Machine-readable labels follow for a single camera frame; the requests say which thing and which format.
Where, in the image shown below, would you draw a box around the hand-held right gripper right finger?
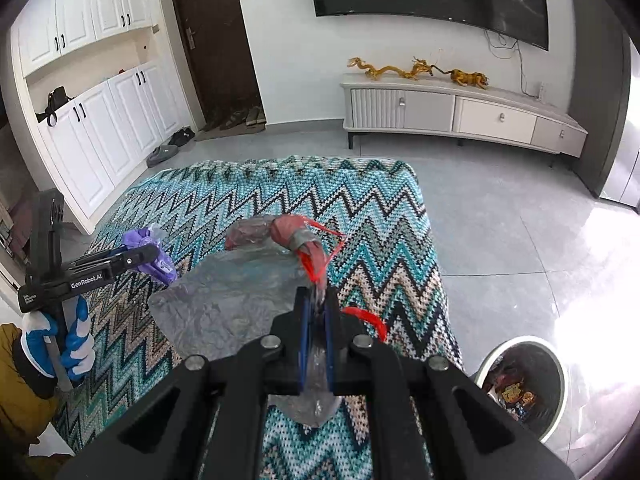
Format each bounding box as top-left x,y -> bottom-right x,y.
324,294 -> 576,480

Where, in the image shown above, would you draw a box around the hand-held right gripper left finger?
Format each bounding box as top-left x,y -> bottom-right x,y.
55,288 -> 310,480

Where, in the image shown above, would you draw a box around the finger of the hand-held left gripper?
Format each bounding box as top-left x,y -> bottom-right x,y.
107,245 -> 161,281
70,247 -> 128,270

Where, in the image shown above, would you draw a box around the purple wrapper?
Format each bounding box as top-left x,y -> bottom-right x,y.
121,226 -> 177,287

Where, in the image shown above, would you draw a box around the clear plastic bag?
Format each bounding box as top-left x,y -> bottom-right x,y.
148,214 -> 388,428

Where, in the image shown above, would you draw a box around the white waste bin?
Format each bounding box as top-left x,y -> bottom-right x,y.
471,336 -> 569,445

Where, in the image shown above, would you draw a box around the person's left forearm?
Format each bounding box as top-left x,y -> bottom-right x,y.
0,324 -> 58,461

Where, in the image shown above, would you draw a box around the person's left hand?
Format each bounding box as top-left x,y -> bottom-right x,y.
21,296 -> 97,382

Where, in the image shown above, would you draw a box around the white built-in cabinet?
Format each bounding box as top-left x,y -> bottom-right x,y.
10,0 -> 196,236

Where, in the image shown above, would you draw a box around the grey slippers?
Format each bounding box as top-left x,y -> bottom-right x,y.
146,144 -> 179,168

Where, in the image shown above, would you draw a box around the zigzag patterned knitted blanket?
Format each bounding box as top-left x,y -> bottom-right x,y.
52,156 -> 463,480

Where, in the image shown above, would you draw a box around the black slippers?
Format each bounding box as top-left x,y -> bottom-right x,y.
167,126 -> 197,147

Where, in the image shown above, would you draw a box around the black bag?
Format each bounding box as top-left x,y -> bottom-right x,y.
36,86 -> 76,127

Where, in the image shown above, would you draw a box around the brown door mat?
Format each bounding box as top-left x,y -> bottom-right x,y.
194,120 -> 266,142

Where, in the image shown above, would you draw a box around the heap of colourful wrappers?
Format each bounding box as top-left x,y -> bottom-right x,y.
482,360 -> 540,421

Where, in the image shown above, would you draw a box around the dark brown entrance door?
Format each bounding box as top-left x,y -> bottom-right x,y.
167,0 -> 266,128

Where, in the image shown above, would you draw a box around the white television cabinet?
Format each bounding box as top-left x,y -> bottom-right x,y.
341,72 -> 588,168

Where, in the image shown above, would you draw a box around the golden dragon figurine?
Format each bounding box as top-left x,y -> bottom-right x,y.
347,56 -> 401,81
397,55 -> 438,81

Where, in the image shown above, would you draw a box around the golden tiger figurine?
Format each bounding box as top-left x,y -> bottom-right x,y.
447,68 -> 490,91

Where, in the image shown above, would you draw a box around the grey steel refrigerator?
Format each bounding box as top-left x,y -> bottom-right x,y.
567,0 -> 640,208

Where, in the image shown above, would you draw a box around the black cable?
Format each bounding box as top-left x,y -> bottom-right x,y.
482,27 -> 531,93

